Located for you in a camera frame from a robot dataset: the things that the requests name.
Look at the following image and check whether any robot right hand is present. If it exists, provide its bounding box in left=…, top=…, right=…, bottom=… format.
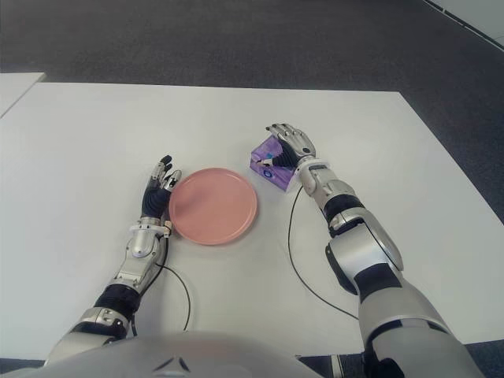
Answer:
left=255, top=122, right=318, bottom=169

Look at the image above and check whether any pink round plate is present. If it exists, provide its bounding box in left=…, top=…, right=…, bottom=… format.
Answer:
left=168, top=167, right=260, bottom=246

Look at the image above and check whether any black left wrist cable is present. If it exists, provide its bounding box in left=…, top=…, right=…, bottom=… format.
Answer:
left=132, top=232, right=192, bottom=335

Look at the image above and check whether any white side table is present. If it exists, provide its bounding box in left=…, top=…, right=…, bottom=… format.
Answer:
left=0, top=72, right=46, bottom=119

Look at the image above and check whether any purple tissue paper pack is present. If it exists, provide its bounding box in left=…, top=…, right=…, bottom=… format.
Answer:
left=249, top=135, right=300, bottom=194

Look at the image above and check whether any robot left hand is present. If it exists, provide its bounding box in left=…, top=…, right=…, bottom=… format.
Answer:
left=140, top=154, right=183, bottom=219

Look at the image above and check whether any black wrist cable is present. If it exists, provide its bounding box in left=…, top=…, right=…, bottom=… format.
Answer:
left=287, top=184, right=361, bottom=320
left=132, top=232, right=192, bottom=335

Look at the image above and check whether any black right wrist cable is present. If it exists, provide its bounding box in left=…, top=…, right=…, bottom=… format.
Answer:
left=287, top=184, right=361, bottom=320

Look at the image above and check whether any white table with black edge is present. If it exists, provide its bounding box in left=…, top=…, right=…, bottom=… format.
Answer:
left=424, top=0, right=504, bottom=43

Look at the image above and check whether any silver robot torso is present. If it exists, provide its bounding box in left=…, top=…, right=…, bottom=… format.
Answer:
left=0, top=330, right=328, bottom=378

